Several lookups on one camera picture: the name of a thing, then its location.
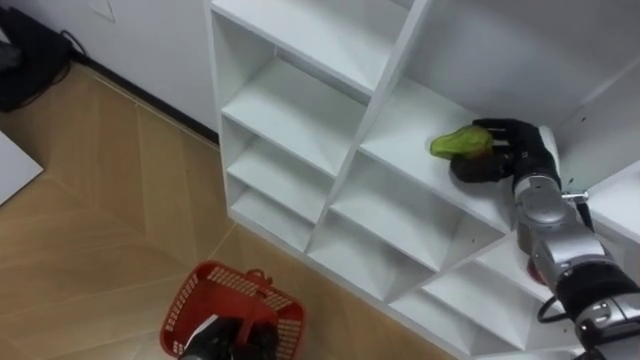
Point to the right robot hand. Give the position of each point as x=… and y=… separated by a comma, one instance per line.
x=530, y=150

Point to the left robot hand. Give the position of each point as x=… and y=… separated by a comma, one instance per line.
x=220, y=340

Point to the red plastic basket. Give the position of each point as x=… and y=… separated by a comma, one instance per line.
x=200, y=290

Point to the green soft toy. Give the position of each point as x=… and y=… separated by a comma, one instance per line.
x=462, y=142

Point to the white shelf unit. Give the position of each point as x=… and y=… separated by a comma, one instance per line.
x=300, y=110

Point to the white flat board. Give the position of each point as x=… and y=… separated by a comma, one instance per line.
x=12, y=167

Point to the black bag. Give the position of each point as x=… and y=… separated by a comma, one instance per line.
x=35, y=65

